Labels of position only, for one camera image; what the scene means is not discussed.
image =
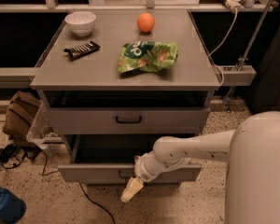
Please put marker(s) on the blue jug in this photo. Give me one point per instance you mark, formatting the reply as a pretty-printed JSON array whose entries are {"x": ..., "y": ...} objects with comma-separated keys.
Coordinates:
[{"x": 12, "y": 208}]

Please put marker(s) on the white bowl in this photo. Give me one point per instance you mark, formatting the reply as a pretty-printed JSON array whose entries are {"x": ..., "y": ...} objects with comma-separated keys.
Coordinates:
[{"x": 81, "y": 23}]

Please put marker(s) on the grey drawer cabinet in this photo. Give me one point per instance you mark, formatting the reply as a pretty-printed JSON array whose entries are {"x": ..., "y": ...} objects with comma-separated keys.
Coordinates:
[{"x": 94, "y": 81}]

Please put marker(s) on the metal stand pole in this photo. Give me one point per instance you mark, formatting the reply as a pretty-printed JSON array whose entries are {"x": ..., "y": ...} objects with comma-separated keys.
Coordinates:
[{"x": 238, "y": 67}]

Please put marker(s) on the brown backpack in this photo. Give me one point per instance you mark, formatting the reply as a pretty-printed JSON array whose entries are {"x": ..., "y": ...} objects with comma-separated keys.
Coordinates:
[{"x": 20, "y": 115}]

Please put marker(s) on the grey drawer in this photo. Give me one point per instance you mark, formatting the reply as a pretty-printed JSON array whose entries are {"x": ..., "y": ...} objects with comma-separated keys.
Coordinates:
[
  {"x": 104, "y": 159},
  {"x": 124, "y": 120}
]

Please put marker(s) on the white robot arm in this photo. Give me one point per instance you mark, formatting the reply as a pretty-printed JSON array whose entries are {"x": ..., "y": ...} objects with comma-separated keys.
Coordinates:
[{"x": 252, "y": 155}]

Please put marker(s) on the grey top drawer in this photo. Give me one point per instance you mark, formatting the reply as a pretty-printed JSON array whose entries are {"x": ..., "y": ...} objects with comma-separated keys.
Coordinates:
[{"x": 124, "y": 120}]

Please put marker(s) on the dark cabinet at right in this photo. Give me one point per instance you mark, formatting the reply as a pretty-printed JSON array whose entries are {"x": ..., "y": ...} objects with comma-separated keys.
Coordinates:
[{"x": 264, "y": 92}]

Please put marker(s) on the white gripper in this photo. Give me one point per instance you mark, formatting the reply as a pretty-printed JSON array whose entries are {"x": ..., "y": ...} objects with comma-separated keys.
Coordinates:
[{"x": 142, "y": 169}]

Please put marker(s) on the orange fruit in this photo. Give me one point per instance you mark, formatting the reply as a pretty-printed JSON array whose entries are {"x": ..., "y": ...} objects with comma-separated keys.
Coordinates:
[{"x": 145, "y": 22}]

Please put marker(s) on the clear plastic bin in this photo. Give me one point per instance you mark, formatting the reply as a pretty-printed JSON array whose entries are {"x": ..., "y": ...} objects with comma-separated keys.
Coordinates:
[{"x": 42, "y": 134}]

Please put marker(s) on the dark chocolate bar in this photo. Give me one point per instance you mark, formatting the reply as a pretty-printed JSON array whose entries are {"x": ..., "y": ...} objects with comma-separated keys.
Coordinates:
[{"x": 82, "y": 50}]

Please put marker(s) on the green chip bag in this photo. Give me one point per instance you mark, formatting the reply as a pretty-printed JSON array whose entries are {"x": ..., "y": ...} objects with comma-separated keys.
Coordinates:
[{"x": 147, "y": 56}]

